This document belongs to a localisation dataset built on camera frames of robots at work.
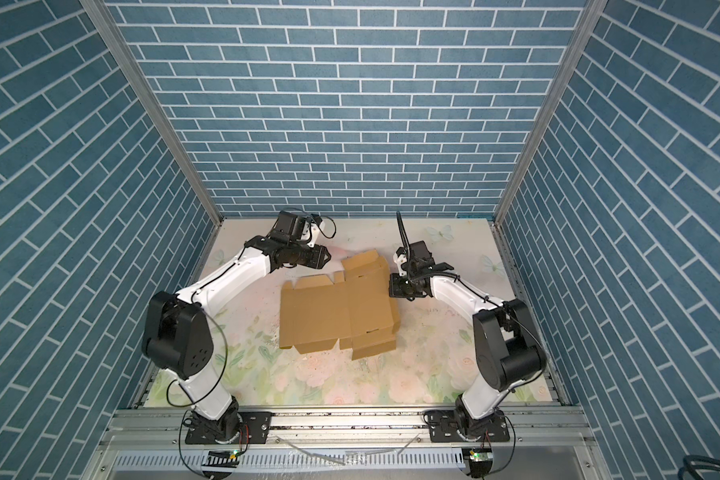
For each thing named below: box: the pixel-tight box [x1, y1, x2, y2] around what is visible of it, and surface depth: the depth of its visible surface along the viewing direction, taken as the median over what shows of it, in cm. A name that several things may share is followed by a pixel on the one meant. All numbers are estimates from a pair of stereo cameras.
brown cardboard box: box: [279, 250, 401, 361], surface depth 96 cm
